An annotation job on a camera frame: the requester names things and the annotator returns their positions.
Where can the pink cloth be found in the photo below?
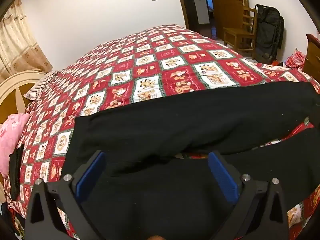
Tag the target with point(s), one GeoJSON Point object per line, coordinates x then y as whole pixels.
{"type": "Point", "coordinates": [10, 140]}

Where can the black pants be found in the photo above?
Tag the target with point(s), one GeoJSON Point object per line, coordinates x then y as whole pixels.
{"type": "Point", "coordinates": [175, 120]}

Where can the wooden chair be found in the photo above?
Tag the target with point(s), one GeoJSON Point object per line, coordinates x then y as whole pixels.
{"type": "Point", "coordinates": [235, 33]}

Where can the black bag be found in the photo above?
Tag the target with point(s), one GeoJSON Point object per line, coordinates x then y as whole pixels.
{"type": "Point", "coordinates": [268, 30]}

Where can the wooden door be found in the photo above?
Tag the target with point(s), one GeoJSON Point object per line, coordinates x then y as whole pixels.
{"type": "Point", "coordinates": [230, 10]}

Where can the dark cloth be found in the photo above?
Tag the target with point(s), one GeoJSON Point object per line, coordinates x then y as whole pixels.
{"type": "Point", "coordinates": [15, 172]}

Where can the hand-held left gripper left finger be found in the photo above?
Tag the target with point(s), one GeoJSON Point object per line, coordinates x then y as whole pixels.
{"type": "Point", "coordinates": [91, 177]}

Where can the red printed checkered quilt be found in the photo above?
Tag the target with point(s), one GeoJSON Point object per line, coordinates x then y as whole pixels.
{"type": "Point", "coordinates": [150, 62]}

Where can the striped pillow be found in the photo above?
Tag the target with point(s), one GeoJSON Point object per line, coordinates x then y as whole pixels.
{"type": "Point", "coordinates": [40, 87]}

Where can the red plaid cloth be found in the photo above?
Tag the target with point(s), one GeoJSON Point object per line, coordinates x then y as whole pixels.
{"type": "Point", "coordinates": [296, 60]}

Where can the wooden cabinet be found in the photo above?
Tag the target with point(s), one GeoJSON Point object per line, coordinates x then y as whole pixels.
{"type": "Point", "coordinates": [313, 55]}

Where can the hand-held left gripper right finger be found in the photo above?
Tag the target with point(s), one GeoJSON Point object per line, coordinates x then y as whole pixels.
{"type": "Point", "coordinates": [221, 175]}

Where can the cream wooden headboard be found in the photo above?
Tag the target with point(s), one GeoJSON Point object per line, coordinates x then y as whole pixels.
{"type": "Point", "coordinates": [12, 85]}

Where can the beige patterned curtain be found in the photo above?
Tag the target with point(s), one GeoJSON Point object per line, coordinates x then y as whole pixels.
{"type": "Point", "coordinates": [15, 42]}

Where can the dark wooden door frame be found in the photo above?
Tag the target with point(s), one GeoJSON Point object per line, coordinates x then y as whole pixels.
{"type": "Point", "coordinates": [186, 5]}

